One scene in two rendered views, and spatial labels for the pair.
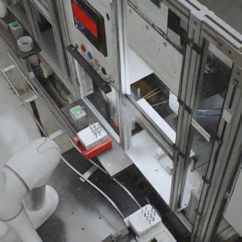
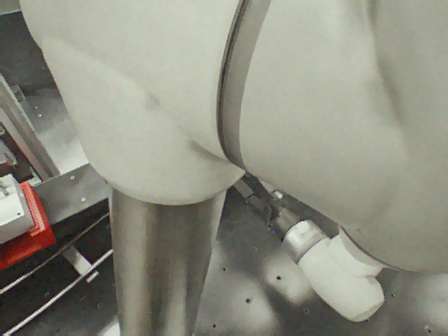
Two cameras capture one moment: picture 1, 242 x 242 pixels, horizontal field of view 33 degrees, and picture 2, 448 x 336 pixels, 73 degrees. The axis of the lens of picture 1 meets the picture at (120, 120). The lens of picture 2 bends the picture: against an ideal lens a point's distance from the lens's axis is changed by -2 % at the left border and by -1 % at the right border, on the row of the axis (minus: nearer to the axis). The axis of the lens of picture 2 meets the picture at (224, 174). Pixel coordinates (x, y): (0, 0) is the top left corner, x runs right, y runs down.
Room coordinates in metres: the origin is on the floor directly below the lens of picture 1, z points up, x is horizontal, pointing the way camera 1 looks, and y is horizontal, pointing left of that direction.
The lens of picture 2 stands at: (0.81, 0.53, 1.51)
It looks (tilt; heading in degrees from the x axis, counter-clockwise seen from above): 50 degrees down; 265
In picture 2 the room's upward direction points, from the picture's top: straight up
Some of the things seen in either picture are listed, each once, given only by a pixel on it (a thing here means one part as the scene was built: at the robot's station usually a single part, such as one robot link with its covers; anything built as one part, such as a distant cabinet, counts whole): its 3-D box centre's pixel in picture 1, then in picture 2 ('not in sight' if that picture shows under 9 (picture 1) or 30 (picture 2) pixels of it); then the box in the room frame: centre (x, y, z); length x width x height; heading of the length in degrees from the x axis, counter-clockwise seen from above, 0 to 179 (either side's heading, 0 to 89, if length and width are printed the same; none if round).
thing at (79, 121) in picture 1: (80, 117); not in sight; (1.39, 0.22, 0.97); 0.08 x 0.08 x 0.12; 31
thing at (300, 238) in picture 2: not in sight; (302, 241); (0.62, 0.22, 0.90); 0.09 x 0.06 x 0.09; 30
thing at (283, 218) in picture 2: not in sight; (280, 217); (0.65, 0.16, 0.90); 0.09 x 0.07 x 0.08; 120
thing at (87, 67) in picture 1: (88, 66); not in sight; (1.37, 0.13, 1.37); 0.36 x 0.04 x 0.04; 31
